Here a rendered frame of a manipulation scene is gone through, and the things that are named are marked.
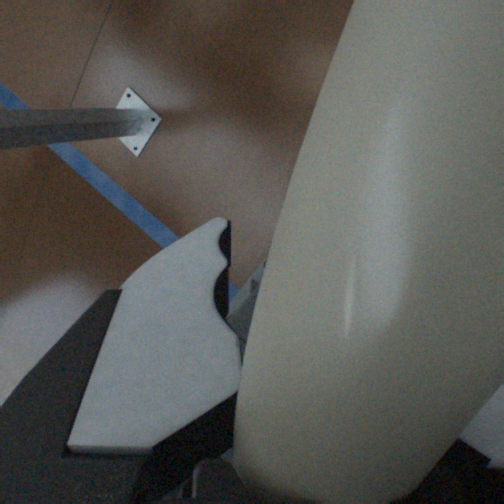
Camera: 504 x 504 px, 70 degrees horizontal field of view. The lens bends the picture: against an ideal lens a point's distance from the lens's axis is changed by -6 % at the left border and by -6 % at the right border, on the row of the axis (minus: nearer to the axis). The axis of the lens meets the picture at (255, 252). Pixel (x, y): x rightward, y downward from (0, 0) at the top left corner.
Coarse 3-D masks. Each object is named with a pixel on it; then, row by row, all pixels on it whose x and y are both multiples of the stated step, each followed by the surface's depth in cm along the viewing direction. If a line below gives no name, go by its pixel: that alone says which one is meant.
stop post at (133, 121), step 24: (0, 120) 95; (24, 120) 102; (48, 120) 109; (72, 120) 118; (96, 120) 127; (120, 120) 138; (144, 120) 149; (0, 144) 98; (24, 144) 106; (144, 144) 153
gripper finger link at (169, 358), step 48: (192, 240) 10; (144, 288) 8; (192, 288) 8; (144, 336) 7; (192, 336) 7; (96, 384) 6; (144, 384) 6; (192, 384) 6; (96, 432) 5; (144, 432) 5; (192, 432) 6
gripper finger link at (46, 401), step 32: (96, 320) 7; (64, 352) 7; (96, 352) 7; (32, 384) 6; (64, 384) 6; (0, 416) 5; (32, 416) 5; (64, 416) 6; (0, 448) 5; (32, 448) 5; (64, 448) 5; (0, 480) 5; (32, 480) 5; (64, 480) 5; (96, 480) 5; (128, 480) 5
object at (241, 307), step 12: (264, 264) 149; (252, 276) 154; (252, 288) 149; (240, 300) 160; (252, 300) 132; (240, 312) 123; (252, 312) 127; (240, 324) 119; (240, 336) 115; (228, 456) 82
